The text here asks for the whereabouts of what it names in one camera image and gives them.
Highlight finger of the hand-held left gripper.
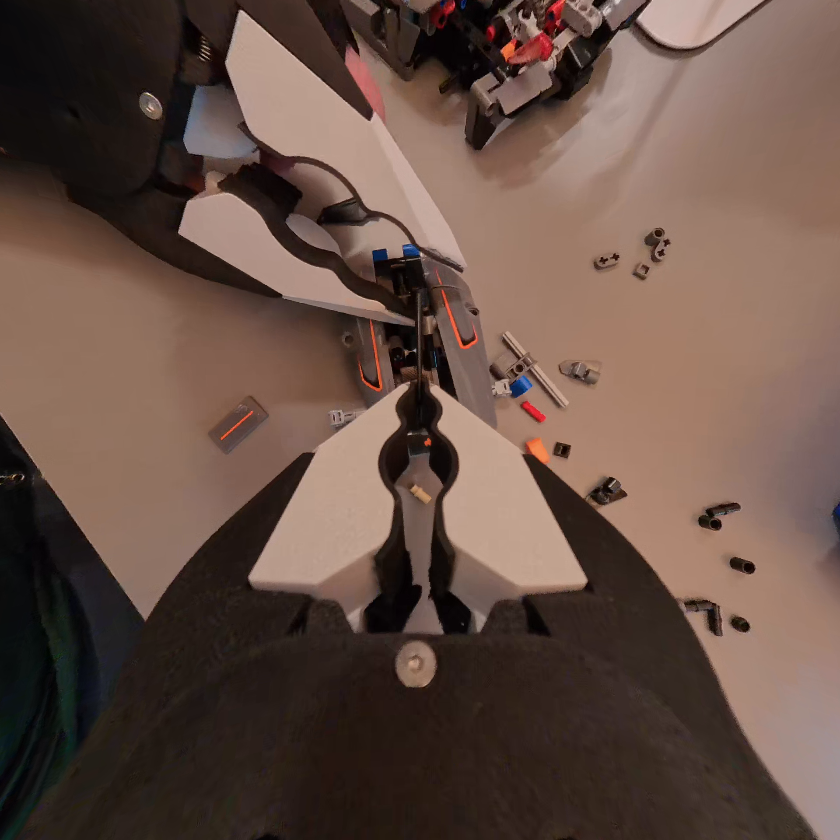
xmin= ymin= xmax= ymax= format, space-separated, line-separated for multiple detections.
xmin=224 ymin=8 xmax=468 ymax=270
xmin=177 ymin=164 xmax=417 ymax=327

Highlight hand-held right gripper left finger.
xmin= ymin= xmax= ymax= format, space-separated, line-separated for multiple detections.
xmin=248 ymin=384 xmax=417 ymax=634

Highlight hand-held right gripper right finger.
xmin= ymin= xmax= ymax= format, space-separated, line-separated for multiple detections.
xmin=430 ymin=382 xmax=588 ymax=627

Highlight grey lego assembly orange stripe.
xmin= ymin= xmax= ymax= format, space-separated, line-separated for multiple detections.
xmin=338 ymin=243 xmax=497 ymax=427

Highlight lego car chassis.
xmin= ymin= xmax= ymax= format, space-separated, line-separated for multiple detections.
xmin=341 ymin=0 xmax=651 ymax=151

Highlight scattered small lego pieces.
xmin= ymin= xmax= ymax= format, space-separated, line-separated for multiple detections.
xmin=489 ymin=331 xmax=756 ymax=637

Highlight black lego tile red stripe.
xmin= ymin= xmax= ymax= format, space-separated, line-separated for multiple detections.
xmin=209 ymin=395 xmax=269 ymax=455

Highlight person's dark blue pants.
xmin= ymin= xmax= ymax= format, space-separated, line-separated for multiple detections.
xmin=0 ymin=416 xmax=145 ymax=840

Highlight white stand base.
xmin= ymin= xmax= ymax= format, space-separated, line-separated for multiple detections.
xmin=633 ymin=0 xmax=765 ymax=50

